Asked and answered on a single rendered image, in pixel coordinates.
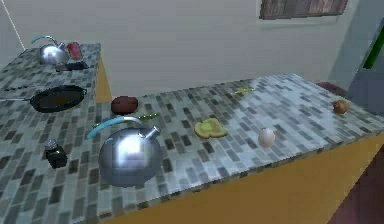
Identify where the brown potato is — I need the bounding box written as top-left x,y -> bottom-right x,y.
332,99 -> 351,115

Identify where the yellow bread slice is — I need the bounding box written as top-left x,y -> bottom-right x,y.
193,117 -> 229,140

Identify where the tiled counter yellow cabinet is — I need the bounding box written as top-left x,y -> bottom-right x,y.
0,42 -> 384,224

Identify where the dark red round loaf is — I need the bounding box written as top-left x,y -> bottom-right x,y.
110,95 -> 140,115

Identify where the white egg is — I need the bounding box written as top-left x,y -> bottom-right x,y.
257,127 -> 277,149

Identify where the black flat rectangular object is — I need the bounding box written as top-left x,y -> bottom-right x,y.
55,61 -> 90,73

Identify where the red tomato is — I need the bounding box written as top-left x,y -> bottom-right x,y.
66,41 -> 83,61

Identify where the black frying pan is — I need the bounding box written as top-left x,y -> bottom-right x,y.
0,84 -> 88,114

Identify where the black pepper shaker silver cap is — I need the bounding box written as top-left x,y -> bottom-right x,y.
43,138 -> 69,170

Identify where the wooden framed window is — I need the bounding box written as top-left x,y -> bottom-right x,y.
258,0 -> 349,21

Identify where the green-handled utensil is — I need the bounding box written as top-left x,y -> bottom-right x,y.
138,112 -> 160,122

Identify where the large silver kettle blue handle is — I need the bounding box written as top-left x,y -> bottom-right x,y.
86,115 -> 164,188

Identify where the small silver kettle blue handle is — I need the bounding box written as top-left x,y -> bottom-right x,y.
31,35 -> 71,66

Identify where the grey fridge green handle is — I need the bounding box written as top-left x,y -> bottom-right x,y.
346,16 -> 384,116

